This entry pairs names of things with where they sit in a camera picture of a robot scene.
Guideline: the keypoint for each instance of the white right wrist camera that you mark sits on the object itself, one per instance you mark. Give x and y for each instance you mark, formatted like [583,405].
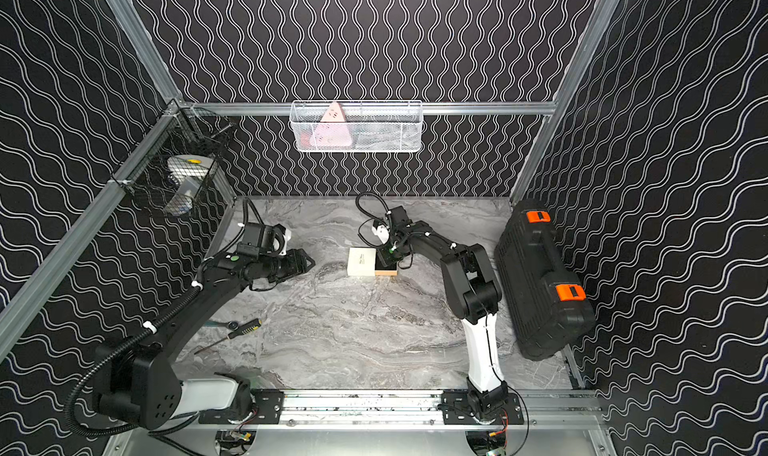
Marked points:
[382,232]

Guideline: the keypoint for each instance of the right aluminium frame post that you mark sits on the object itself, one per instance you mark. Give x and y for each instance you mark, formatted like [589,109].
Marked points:
[593,33]

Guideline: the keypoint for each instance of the aluminium corner frame post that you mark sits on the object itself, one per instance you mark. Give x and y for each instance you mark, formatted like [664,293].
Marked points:
[132,26]

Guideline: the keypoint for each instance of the black yellow handled screwdriver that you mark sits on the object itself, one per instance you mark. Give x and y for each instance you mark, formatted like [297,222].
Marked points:
[241,330]

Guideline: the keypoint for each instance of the left side aluminium rail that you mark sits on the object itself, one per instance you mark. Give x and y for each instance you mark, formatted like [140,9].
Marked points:
[34,294]

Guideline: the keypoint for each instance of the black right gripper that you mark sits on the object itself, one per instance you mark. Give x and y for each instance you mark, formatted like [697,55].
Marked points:
[385,259]

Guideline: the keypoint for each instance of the green handled tool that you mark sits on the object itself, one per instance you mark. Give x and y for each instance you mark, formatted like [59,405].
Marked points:
[229,326]

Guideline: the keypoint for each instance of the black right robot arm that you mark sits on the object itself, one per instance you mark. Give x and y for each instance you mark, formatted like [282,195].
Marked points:
[471,288]

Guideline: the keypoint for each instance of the black plastic tool case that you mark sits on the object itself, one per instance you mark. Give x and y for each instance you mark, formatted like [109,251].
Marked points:
[547,304]

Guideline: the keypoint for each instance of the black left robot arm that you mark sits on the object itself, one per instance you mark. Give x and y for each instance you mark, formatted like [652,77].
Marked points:
[132,383]

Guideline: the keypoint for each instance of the horizontal aluminium back rail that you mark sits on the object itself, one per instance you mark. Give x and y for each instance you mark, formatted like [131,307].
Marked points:
[381,107]

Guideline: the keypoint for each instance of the brown jewelry box drawer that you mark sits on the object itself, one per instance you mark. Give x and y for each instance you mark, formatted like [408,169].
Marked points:
[386,269]

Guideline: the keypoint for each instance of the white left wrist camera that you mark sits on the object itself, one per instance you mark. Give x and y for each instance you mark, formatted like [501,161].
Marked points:
[281,238]

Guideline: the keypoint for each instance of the white wire basket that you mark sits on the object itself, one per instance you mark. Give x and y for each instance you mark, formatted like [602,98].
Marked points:
[371,133]

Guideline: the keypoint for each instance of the black wire basket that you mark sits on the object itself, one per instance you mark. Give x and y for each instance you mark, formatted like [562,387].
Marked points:
[194,133]

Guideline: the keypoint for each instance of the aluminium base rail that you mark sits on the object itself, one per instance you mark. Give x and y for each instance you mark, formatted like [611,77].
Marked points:
[417,410]

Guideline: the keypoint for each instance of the pink triangular card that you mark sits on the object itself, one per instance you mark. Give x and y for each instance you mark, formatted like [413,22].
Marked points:
[332,132]

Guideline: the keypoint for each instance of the white jewelry box sleeve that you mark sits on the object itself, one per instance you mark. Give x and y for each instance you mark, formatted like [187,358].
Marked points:
[361,262]

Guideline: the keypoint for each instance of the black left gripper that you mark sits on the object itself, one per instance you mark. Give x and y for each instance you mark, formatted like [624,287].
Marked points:
[291,263]

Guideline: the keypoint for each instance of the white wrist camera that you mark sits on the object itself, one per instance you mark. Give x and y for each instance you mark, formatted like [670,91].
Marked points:
[281,238]
[382,232]

